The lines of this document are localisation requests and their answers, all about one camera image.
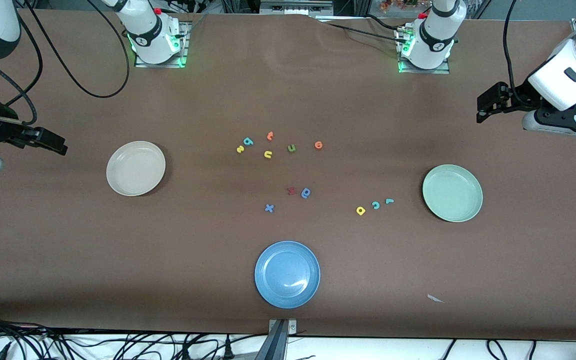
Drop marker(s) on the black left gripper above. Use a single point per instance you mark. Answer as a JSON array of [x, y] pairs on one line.
[[517, 101]]

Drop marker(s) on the teal foam letter g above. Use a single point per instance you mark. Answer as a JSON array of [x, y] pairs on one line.
[[247, 141]]

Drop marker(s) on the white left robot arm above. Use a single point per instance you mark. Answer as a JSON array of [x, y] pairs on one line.
[[435, 45]]

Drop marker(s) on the beige round plate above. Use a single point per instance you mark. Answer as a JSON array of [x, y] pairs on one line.
[[135, 168]]

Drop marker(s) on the green round plate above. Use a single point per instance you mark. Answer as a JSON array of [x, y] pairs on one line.
[[452, 193]]

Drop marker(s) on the brown table cover sheet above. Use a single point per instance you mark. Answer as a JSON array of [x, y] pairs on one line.
[[68, 250]]

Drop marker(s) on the orange artificial flowers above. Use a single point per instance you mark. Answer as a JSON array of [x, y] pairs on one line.
[[393, 5]]

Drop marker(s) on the white paper scrap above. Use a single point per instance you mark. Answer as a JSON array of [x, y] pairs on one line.
[[435, 298]]

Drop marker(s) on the blue foam letter a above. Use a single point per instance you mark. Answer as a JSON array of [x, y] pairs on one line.
[[306, 192]]

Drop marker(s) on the blue round plate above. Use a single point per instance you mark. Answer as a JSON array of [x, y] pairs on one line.
[[287, 274]]

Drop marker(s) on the aluminium frame beam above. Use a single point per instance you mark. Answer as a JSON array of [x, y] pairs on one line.
[[295, 7]]

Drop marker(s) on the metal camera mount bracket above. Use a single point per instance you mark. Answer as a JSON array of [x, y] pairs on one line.
[[280, 327]]

